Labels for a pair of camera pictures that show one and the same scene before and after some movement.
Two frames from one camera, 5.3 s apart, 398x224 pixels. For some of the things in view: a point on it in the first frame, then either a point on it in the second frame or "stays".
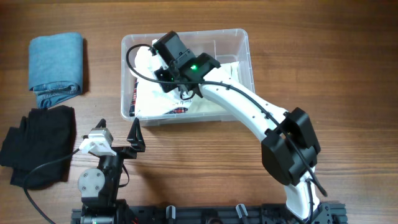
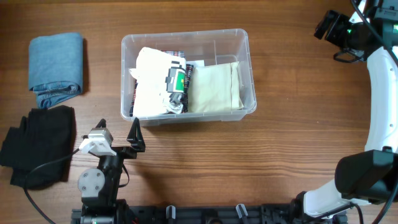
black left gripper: [137, 142] stays
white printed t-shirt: [151, 99] stays
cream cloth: [227, 73] stays
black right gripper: [163, 74] to [333, 36]
